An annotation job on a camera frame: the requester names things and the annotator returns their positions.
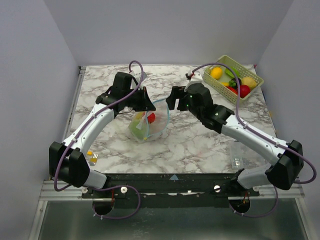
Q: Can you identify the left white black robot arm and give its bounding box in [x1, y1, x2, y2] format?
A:
[49, 72, 156, 198]

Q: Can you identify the clear zip top bag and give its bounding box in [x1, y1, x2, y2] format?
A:
[133, 98, 170, 143]

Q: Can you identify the clear plastic box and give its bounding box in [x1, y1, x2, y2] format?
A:
[229, 141, 267, 170]

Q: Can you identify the green plastic basket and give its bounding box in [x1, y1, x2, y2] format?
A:
[203, 55, 264, 104]

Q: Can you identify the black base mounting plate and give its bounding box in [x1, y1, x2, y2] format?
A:
[82, 173, 259, 209]

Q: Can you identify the red chili pepper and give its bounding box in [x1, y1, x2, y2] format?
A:
[227, 86, 238, 95]

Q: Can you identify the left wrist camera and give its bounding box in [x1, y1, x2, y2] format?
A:
[130, 71, 147, 89]

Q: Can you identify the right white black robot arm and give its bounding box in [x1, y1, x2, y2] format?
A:
[166, 83, 304, 196]

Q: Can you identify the yellow lemon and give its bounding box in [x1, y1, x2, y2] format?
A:
[210, 67, 223, 80]

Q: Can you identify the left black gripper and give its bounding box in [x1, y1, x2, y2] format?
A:
[124, 86, 157, 112]

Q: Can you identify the red pomegranate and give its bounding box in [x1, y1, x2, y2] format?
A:
[238, 84, 251, 99]

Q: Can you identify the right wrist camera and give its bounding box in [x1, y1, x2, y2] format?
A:
[185, 71, 203, 84]

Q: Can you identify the green white cabbage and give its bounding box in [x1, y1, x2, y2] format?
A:
[128, 116, 147, 142]

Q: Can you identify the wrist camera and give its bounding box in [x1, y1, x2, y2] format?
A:
[130, 71, 147, 89]
[185, 71, 203, 84]

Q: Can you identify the yellow red mango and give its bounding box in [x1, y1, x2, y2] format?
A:
[136, 112, 145, 119]

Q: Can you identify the beige pear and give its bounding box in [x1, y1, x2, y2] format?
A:
[241, 76, 258, 90]

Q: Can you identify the red apple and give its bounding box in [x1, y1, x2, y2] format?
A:
[147, 112, 156, 124]

